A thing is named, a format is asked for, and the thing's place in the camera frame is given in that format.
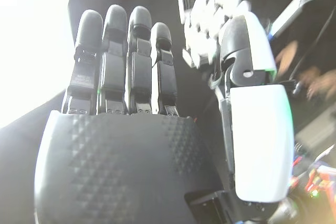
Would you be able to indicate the person's hand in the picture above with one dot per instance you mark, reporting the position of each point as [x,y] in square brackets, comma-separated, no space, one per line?
[321,83]
[286,54]

